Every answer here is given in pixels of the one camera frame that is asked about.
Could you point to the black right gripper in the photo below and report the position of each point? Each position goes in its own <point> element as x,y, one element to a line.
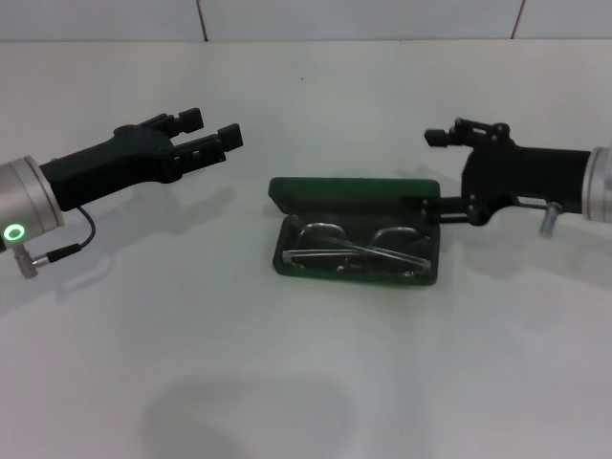
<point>526,174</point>

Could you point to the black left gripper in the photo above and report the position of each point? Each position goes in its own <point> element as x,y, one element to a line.
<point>115,162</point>

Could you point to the green glasses case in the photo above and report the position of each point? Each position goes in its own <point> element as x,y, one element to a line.
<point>354,189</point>

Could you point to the clear white glasses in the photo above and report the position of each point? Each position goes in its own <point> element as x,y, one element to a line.
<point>354,249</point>

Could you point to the white and silver left robot arm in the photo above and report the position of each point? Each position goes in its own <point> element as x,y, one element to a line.
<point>24,201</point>

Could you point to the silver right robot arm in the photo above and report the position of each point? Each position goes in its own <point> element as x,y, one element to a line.
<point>600,184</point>

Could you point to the silver right wrist stub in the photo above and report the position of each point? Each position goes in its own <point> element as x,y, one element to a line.
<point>549,221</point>

